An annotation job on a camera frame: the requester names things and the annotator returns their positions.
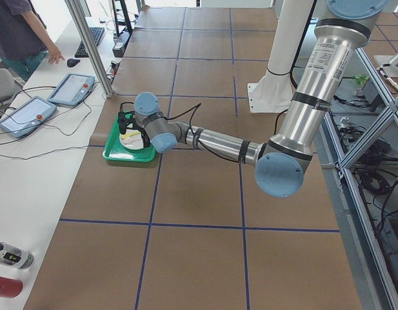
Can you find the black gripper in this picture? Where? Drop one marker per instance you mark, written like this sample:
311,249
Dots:
144,136

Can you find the pale green round plate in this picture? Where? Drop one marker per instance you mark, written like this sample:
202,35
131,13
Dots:
133,147

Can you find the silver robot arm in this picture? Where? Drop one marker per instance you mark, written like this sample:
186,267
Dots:
279,163

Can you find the pink plastic spoon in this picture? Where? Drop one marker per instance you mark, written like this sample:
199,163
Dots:
131,141

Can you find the yellow plastic spoon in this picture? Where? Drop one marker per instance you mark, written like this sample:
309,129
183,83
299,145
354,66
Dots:
129,134

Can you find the green plastic tray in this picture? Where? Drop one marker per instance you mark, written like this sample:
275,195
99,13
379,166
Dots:
114,151

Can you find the teach pendant far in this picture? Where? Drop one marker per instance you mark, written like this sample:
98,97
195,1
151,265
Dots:
72,90

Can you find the teach pendant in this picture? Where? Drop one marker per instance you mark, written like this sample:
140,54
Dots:
25,119
72,90

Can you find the black computer mouse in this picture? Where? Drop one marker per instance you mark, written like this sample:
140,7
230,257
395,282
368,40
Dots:
72,62

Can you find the teach pendant near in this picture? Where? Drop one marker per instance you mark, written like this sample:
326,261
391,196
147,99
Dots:
25,119

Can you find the standing person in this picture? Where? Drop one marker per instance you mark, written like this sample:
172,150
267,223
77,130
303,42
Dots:
24,41

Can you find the red bottle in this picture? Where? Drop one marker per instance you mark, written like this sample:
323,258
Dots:
10,288

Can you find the white camera mast pedestal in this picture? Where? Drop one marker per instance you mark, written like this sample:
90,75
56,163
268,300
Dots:
273,92

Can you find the aluminium frame post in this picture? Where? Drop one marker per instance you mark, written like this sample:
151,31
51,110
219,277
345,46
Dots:
79,19

